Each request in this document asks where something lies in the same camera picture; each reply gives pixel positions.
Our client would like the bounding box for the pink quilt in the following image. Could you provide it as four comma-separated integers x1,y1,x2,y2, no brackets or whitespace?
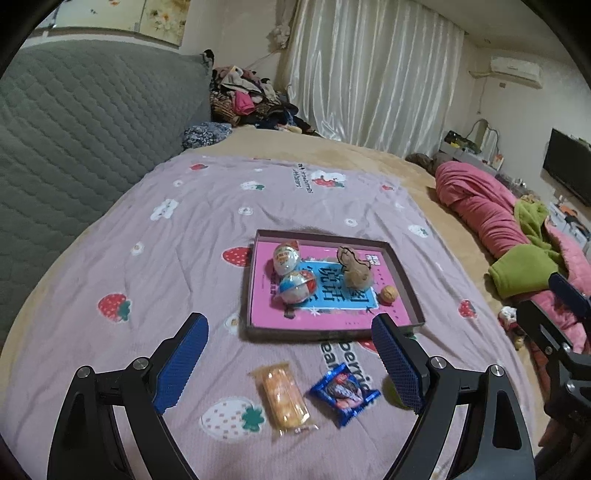
435,161,591,356

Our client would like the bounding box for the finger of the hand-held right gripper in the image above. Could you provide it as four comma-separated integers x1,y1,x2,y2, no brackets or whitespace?
547,271,591,324
516,300,591,357

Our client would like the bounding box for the yellow cracker packet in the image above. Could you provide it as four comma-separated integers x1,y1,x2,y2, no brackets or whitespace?
249,362,319,437

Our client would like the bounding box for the beige peanut-shaped toy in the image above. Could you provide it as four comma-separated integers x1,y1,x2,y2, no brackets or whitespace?
336,246,375,289

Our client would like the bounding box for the small plush toy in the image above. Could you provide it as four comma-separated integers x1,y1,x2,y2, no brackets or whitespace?
498,305,527,349

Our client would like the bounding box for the dark brown cloth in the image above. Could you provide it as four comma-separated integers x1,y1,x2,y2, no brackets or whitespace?
405,153,439,174

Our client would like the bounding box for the green fuzzy hair ring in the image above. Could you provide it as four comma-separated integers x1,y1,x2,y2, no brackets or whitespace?
385,381,411,411

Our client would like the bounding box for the shallow grey cardboard box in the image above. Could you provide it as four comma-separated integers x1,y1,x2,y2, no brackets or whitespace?
240,229,426,342

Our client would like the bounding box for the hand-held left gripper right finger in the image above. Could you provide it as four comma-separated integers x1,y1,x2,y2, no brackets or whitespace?
370,313,537,480

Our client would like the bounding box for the red and white toy egg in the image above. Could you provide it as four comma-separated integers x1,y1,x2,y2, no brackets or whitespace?
272,241,303,276

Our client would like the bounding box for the pink book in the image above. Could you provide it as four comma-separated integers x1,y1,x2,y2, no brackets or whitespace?
249,240,414,329

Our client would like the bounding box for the blue patterned cloth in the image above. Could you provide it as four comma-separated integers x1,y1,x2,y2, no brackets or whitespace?
181,121,233,151

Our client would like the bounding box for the purple strawberry printed blanket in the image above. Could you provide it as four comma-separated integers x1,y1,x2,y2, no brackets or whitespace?
9,152,539,480

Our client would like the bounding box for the beige bed sheet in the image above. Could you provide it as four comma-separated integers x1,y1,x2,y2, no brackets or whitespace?
0,124,591,416

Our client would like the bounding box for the blue and white toy egg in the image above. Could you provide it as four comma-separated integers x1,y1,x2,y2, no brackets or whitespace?
276,271,318,305

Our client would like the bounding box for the black television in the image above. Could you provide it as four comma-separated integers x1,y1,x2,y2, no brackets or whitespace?
542,128,591,208

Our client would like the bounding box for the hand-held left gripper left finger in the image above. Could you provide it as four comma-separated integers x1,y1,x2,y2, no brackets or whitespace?
47,312,210,480

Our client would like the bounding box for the black bag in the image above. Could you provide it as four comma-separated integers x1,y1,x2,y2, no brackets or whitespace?
442,130,481,153

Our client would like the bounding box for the green fleece blanket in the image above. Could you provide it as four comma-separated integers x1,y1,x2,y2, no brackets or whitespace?
487,196,568,300

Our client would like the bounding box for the cluttered television cabinet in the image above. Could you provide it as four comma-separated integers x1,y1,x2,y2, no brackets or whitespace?
549,194,591,247

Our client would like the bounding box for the pile of clothes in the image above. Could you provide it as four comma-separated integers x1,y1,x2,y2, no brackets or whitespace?
210,65,319,137

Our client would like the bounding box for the blue cookie packet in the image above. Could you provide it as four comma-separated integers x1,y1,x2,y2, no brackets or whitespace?
308,364,382,428

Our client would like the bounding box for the white shiny curtain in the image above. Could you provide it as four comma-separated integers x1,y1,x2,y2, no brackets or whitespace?
281,0,465,158

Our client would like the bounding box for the grey quilted headboard cover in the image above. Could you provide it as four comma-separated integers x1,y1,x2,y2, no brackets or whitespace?
0,39,215,352

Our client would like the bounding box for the white air conditioner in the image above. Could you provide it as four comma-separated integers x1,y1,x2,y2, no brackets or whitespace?
490,55,542,89

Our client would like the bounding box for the white fabric flower bunch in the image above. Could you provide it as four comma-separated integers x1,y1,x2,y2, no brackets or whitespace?
267,24,291,49

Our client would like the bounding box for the flower and fish wall poster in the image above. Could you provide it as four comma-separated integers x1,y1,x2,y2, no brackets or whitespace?
28,0,191,47

